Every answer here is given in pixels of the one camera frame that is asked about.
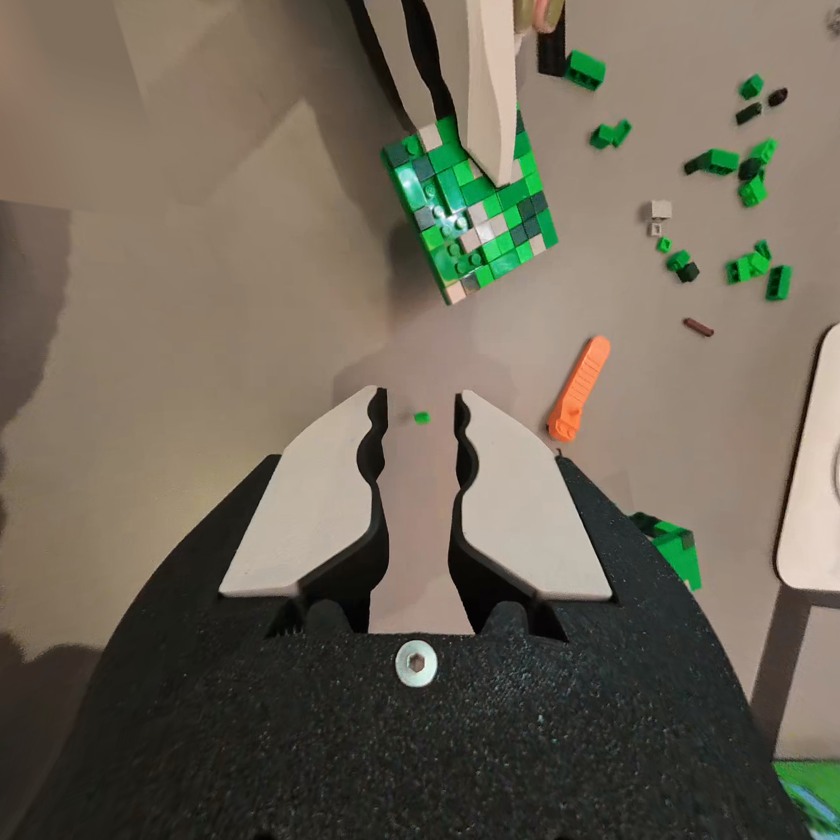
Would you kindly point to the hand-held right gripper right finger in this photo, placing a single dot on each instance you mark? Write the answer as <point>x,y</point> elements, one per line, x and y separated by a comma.
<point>525,518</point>

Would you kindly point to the grey lego piece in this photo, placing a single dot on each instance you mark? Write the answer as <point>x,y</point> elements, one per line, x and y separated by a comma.
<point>658,210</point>

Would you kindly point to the person's left hand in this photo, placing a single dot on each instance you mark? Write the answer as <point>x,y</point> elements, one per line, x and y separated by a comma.
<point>543,13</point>

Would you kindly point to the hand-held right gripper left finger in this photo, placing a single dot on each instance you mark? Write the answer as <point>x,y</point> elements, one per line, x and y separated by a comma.
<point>308,512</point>

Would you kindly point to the scattered green lego bricks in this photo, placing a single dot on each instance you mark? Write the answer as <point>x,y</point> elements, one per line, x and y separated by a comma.
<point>584,69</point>

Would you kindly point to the green lego box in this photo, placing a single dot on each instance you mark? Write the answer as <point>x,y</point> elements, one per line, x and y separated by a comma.
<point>810,807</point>

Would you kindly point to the orange lego brick separator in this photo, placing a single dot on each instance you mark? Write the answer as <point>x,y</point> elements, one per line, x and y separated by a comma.
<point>577,387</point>

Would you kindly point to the brown lego piece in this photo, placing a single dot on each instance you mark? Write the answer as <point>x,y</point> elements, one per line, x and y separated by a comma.
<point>697,327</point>

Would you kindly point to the green mosaic lego plate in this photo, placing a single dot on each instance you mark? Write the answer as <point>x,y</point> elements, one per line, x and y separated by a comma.
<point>472,223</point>

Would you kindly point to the green lego brick stack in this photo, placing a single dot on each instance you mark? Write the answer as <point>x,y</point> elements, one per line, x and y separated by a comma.
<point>676,551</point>

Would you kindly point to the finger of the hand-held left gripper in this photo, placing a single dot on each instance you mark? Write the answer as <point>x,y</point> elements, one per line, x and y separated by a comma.
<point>492,85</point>
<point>400,59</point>

